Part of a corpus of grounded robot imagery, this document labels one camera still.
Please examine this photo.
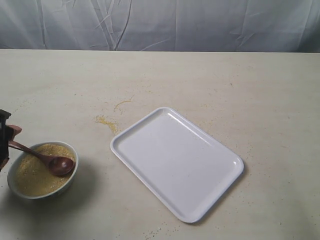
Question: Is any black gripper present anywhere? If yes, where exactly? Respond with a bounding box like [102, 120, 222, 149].
[0, 109, 22, 162]

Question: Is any brown wooden spoon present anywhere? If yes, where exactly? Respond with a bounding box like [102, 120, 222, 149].
[8, 140, 75, 176]

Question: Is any tan granular powder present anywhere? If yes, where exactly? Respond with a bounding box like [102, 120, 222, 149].
[12, 143, 76, 197]

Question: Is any white bowl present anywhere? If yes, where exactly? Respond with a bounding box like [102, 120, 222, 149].
[6, 141, 79, 200]

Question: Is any spilled yellow grain pile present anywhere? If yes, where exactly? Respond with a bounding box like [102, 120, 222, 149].
[94, 115, 120, 135]

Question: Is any white rectangular plastic tray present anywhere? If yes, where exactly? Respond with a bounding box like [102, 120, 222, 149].
[110, 107, 244, 224]

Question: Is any white wrinkled backdrop curtain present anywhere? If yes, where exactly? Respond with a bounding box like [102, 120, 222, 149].
[0, 0, 320, 53]

